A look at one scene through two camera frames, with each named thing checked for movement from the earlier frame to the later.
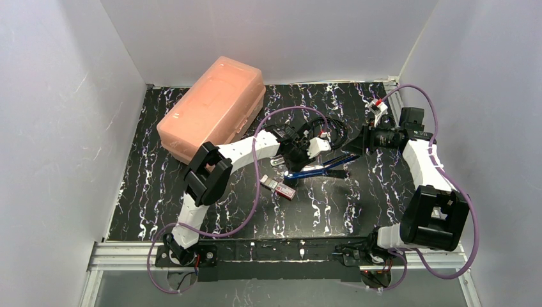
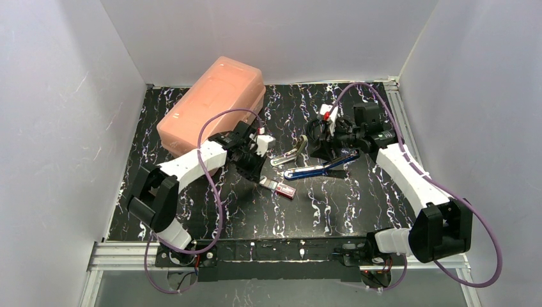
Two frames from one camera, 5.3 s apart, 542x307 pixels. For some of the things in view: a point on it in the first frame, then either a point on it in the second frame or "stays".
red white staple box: x=280 y=188 stays
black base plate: x=337 y=260 stays
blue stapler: x=317 y=169 stays
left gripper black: x=294 y=154 to x=247 y=162
